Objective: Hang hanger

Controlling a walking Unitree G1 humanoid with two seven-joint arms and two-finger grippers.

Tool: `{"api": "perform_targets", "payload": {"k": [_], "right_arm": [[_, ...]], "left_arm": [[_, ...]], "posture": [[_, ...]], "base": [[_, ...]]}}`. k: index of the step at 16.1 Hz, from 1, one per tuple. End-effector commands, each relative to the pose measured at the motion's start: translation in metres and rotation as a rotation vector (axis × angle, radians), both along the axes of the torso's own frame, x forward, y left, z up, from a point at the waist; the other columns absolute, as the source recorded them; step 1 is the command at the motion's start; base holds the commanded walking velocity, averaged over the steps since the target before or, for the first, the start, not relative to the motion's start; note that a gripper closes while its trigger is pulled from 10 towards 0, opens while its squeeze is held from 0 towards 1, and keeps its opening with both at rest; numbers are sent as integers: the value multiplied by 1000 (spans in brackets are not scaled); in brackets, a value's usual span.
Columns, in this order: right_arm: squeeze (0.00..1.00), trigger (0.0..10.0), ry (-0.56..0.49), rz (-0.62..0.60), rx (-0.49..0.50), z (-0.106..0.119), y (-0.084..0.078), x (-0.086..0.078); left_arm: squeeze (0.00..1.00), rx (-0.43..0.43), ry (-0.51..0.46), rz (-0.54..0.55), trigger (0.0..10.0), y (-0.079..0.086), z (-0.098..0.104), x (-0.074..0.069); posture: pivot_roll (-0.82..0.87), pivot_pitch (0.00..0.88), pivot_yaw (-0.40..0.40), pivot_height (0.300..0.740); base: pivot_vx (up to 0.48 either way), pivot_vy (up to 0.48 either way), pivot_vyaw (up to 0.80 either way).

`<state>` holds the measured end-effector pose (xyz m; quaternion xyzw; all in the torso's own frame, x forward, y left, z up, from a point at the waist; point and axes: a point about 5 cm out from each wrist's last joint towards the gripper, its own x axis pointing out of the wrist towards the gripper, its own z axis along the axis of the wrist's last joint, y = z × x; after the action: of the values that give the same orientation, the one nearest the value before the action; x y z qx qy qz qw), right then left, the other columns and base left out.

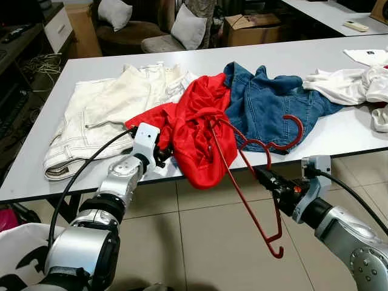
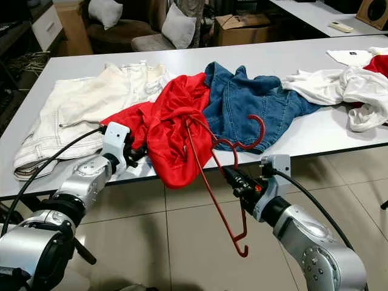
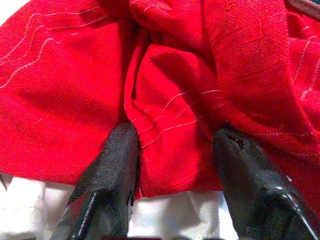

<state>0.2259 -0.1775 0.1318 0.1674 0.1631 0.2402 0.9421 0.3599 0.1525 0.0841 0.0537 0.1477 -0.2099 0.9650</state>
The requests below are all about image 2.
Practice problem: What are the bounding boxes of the wooden loudspeaker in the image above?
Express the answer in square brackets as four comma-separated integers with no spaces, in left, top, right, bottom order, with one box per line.
[356,0,388,24]

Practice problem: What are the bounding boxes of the white garment black label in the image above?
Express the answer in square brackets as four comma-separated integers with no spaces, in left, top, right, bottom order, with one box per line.
[326,48,375,67]

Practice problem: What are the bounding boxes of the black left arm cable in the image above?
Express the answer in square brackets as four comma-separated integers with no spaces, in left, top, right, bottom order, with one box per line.
[0,126,107,237]

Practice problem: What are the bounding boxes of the beige remote control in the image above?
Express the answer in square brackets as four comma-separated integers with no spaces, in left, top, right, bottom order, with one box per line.
[329,21,355,33]

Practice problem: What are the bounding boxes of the light grey right wrist camera mount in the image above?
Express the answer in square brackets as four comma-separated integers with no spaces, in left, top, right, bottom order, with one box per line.
[255,155,292,222]

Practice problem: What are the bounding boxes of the blue denim jacket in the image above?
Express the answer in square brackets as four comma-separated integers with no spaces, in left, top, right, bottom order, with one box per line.
[203,61,322,153]

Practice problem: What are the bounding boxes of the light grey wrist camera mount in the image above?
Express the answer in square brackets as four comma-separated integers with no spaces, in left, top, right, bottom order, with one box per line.
[100,122,132,178]
[255,155,292,222]

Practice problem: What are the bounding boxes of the brown round chair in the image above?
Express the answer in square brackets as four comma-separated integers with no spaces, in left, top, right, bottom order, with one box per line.
[87,20,155,56]

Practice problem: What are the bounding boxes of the white drawer unit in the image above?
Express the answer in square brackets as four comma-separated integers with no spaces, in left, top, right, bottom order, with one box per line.
[30,5,64,52]

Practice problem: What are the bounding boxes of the tangled white cables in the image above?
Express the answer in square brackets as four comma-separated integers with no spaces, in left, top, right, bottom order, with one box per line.
[19,52,55,76]

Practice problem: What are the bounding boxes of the white pillow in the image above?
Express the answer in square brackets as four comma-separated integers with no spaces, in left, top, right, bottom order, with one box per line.
[88,0,124,31]
[161,3,198,50]

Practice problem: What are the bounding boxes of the red clothes hanger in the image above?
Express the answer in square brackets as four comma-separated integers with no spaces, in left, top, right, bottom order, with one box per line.
[184,114,267,259]

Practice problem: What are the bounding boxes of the red shirt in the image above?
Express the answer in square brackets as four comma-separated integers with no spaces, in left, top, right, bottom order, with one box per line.
[100,72,214,190]

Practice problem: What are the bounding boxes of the red crumpled garment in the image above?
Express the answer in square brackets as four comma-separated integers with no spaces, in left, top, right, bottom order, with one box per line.
[363,55,388,78]

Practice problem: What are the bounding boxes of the brown cardboard box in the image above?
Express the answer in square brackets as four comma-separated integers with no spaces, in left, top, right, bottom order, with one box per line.
[213,13,273,47]

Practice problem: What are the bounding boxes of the patterned grey fabric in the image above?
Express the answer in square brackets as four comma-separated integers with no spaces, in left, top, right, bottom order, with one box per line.
[175,0,207,31]

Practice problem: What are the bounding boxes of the light grey left wrist camera mount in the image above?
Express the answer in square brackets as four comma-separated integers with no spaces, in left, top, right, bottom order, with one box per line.
[100,122,132,178]

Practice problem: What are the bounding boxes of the cream jeans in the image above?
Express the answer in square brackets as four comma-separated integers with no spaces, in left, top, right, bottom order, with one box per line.
[21,61,176,181]

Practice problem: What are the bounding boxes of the grey upholstered chair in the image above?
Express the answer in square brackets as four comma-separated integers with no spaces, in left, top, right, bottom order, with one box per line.
[132,33,176,54]

